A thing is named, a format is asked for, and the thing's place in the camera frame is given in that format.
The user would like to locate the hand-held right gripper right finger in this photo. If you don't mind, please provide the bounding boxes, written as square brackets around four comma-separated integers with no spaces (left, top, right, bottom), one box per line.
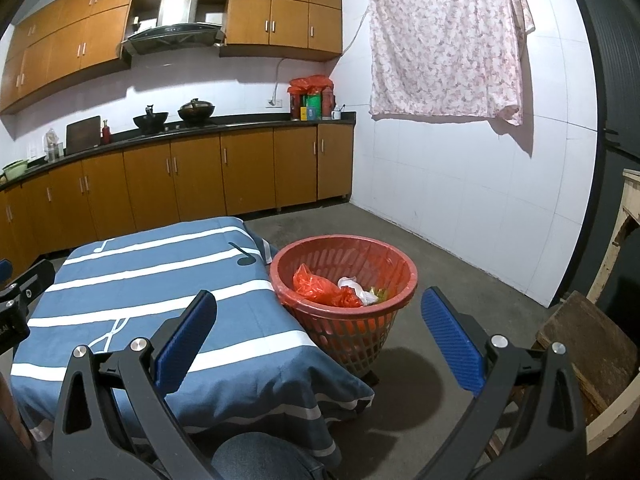
[415,286,588,480]

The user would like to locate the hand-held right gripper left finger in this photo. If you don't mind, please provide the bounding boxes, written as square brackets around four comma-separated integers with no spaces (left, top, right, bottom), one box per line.
[50,289,218,480]

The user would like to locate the red plastic basket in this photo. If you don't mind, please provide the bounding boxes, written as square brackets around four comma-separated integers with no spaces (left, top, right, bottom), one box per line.
[270,234,419,378]

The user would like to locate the white plastic bag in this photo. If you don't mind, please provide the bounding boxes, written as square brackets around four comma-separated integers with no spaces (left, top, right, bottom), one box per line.
[337,276,380,306]

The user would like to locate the orange plastic bag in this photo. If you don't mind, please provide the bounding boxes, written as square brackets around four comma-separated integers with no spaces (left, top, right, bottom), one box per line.
[292,264,364,308]

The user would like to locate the blue white striped cloth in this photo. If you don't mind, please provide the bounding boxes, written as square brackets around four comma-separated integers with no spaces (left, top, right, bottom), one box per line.
[10,216,376,471]

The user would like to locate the green basin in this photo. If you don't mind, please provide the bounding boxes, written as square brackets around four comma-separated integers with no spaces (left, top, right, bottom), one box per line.
[2,159,30,181]

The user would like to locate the dark wooden stool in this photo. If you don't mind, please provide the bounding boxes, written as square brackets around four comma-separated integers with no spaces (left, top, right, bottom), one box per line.
[535,290,638,426]

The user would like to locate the person's jeans-clad knee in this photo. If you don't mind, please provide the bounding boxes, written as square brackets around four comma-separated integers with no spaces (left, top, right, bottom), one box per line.
[207,432,326,480]

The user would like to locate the brown cutting board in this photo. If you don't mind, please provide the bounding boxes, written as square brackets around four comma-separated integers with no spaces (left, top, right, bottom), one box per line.
[65,116,102,155]

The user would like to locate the wooden lower cabinets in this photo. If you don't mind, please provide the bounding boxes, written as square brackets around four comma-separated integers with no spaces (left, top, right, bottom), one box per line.
[0,122,355,273]

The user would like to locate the wooden cabinets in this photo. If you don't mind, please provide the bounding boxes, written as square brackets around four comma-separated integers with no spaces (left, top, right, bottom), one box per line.
[0,0,343,116]
[0,122,355,273]

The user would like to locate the black kitchen countertop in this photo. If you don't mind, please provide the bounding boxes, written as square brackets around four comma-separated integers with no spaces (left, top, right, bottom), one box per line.
[0,111,357,191]

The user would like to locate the black wok with lid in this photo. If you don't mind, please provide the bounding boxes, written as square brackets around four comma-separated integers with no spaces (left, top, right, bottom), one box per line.
[177,98,217,127]

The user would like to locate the steel range hood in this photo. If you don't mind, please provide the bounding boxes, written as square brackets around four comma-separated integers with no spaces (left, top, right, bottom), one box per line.
[122,0,226,56]

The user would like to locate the red plastic bag on jars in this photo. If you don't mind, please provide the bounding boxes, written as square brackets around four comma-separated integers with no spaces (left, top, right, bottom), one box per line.
[287,75,335,121]

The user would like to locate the pink floral hanging cloth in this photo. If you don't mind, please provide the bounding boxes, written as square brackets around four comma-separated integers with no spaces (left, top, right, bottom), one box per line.
[367,0,536,127]

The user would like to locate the dark grey door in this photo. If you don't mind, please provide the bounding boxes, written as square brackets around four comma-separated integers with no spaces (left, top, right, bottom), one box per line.
[565,0,640,306]

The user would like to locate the wooden upper cabinets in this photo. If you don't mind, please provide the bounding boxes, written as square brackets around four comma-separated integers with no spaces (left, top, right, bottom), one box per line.
[0,0,343,116]

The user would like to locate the black wok with handle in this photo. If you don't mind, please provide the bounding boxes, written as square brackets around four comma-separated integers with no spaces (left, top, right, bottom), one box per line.
[132,105,169,135]

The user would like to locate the cream wooden frame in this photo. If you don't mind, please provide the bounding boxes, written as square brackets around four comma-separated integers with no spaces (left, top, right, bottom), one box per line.
[582,169,640,456]

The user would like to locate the wall outlet with cable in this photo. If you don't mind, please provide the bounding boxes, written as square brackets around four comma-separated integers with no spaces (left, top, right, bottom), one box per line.
[266,57,291,108]

